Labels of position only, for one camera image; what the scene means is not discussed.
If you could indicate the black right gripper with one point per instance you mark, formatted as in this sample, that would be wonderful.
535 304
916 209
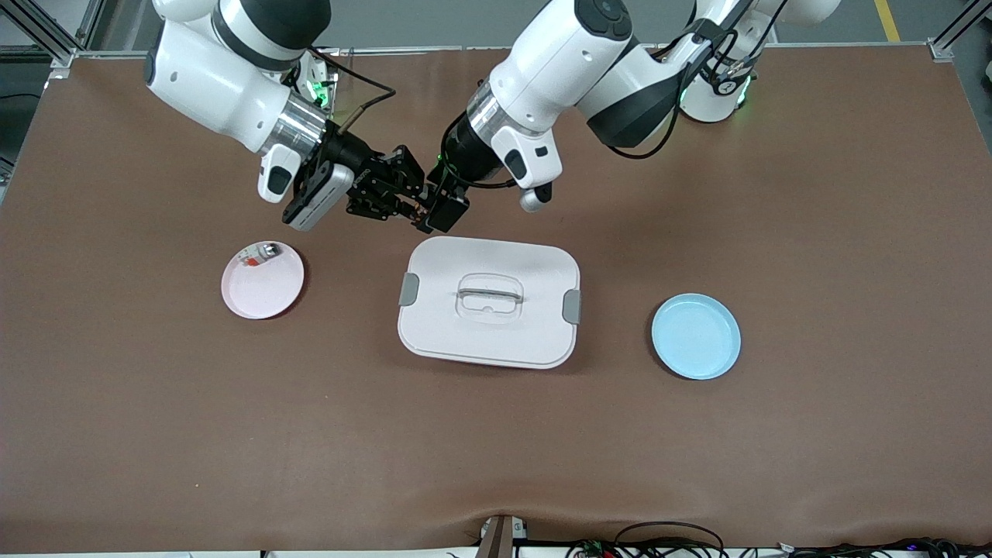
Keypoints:
346 149

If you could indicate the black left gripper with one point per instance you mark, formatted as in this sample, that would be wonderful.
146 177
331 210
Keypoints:
463 157

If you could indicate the orange and black push-button switch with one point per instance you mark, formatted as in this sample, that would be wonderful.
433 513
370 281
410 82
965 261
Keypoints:
420 213

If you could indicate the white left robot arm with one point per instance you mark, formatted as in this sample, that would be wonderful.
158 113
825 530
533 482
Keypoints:
558 62

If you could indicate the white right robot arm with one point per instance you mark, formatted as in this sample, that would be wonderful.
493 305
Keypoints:
209 77

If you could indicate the grey box latch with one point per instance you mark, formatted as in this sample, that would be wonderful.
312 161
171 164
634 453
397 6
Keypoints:
572 307
408 289

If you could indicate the white lidded storage box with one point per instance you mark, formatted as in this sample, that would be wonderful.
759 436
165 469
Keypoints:
488 341

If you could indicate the pink plate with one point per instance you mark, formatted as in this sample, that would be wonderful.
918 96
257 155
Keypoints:
260 294

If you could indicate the light blue plate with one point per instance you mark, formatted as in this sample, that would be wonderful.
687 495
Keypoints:
696 337

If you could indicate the aluminium table edge rail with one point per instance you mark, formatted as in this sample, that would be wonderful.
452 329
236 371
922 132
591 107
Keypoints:
411 49

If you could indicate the white and red breaker switch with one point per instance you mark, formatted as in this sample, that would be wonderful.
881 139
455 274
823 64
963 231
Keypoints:
260 253

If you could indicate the metal table edge bracket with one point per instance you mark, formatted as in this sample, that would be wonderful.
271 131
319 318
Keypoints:
500 539

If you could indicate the aluminium frame profile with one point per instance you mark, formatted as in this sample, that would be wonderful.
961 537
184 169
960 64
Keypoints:
54 48
940 50

